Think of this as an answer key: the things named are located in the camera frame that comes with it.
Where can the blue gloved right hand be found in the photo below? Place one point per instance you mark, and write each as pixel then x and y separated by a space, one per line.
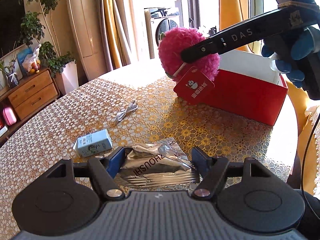
pixel 306 44

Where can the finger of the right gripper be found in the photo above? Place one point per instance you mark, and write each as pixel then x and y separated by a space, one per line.
pixel 202 49

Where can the silver foil snack bag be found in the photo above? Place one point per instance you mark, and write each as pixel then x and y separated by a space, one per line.
pixel 160 164

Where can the bag of fruit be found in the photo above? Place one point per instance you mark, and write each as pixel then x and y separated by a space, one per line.
pixel 31 63

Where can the green potted plant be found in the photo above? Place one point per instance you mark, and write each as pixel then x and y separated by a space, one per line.
pixel 39 27

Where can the wooden drawer cabinet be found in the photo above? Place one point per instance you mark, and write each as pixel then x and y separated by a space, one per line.
pixel 31 95

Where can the patterned lace tablecloth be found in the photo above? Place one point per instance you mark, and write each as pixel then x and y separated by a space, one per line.
pixel 137 103

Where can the light blue small carton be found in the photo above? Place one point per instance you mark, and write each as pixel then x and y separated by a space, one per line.
pixel 93 143

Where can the pink plush strawberry toy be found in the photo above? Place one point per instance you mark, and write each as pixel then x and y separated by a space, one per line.
pixel 194 81

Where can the yellow curtain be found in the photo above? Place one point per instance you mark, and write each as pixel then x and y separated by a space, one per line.
pixel 109 34

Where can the beige standing air conditioner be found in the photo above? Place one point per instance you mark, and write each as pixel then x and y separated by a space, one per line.
pixel 85 25

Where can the dark glass vase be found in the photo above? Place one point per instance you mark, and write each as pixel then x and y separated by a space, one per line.
pixel 12 79

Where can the pink small case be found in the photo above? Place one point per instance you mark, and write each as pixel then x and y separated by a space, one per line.
pixel 9 116

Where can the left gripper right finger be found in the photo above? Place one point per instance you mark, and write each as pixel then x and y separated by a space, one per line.
pixel 247 194

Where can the black television screen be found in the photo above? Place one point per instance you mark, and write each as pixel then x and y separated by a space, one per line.
pixel 12 12

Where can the red cardboard box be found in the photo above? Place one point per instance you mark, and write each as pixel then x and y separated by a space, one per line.
pixel 248 86

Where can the front-load washing machine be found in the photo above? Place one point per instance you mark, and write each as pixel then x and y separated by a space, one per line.
pixel 159 20

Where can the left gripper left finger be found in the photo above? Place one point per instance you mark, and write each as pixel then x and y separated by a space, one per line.
pixel 69 195

